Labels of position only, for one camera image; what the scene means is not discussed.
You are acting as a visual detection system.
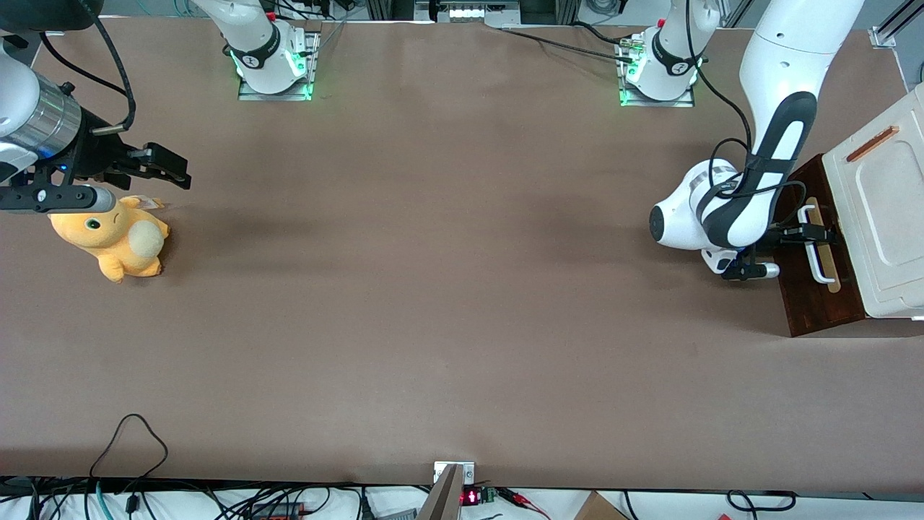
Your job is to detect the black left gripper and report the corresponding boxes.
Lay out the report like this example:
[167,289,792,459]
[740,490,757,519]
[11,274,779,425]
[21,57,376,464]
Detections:
[754,225,841,251]

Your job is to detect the aluminium frame extrusion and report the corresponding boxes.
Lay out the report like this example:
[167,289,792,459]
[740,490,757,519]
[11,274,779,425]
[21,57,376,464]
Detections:
[869,0,924,50]

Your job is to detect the white lit device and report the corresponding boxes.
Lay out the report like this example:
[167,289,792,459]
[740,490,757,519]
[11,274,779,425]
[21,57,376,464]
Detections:
[436,0,522,23]

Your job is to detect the white wooden cabinet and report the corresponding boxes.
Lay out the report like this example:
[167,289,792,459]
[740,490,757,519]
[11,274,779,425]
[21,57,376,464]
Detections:
[821,82,924,322]

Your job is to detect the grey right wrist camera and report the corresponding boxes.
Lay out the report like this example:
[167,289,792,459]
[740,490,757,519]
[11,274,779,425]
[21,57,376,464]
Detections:
[0,185,117,215]

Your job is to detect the orange black device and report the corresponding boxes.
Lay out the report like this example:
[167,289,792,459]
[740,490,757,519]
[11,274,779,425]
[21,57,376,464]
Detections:
[248,500,308,520]

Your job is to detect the dark brown drawer white handle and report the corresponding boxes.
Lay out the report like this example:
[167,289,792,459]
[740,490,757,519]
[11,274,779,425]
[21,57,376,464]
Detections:
[770,152,868,339]

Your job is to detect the black flat loop cable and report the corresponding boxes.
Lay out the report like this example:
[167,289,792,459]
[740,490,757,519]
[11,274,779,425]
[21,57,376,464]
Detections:
[725,489,798,514]

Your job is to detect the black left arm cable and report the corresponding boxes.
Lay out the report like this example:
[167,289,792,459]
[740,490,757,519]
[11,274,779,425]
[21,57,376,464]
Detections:
[684,0,809,226]

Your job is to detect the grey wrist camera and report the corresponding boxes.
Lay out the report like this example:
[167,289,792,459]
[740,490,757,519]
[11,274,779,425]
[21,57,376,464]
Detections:
[721,261,781,282]
[0,185,117,215]

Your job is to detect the brown cardboard piece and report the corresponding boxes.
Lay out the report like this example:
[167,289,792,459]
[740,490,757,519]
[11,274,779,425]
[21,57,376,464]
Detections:
[573,490,629,520]

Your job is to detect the black looped thin cable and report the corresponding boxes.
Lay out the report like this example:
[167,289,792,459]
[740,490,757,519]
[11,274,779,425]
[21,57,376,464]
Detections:
[90,413,169,483]

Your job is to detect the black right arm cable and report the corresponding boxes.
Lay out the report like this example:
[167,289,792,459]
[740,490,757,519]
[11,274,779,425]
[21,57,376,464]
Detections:
[39,16,138,137]

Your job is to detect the grey metal bar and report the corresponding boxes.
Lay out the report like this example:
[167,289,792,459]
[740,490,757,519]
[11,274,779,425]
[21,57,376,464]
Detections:
[414,464,467,520]

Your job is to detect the orange plush toy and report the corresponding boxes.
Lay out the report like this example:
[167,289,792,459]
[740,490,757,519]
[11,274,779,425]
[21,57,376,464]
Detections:
[48,194,172,285]

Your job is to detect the thin black table cable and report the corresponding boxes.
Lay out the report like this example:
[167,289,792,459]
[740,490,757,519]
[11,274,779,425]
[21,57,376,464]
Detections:
[497,27,637,63]

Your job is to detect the silver camera mount bracket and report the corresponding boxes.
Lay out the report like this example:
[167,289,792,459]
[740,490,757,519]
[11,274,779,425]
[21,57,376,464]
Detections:
[433,461,476,487]

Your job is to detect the thick black table cable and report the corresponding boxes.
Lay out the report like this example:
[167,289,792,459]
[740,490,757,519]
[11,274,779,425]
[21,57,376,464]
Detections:
[570,21,627,47]

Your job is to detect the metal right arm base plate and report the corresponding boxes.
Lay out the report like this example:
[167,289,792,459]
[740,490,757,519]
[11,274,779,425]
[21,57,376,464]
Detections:
[237,30,320,103]

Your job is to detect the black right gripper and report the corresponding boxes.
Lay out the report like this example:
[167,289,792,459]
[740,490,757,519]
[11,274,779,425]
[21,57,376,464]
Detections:
[30,107,193,191]

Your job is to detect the red clip wires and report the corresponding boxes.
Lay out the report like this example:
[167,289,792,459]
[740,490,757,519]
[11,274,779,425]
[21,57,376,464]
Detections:
[497,487,552,520]

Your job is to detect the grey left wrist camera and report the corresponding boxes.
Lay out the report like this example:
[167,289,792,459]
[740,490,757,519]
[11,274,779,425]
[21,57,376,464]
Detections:
[721,261,781,282]

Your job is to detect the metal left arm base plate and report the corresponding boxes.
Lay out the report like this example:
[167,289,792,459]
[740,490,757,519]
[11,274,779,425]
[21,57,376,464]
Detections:
[617,35,697,109]

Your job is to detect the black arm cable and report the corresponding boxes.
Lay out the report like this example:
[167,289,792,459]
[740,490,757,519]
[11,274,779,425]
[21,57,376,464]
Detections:
[39,16,138,137]
[684,0,809,226]

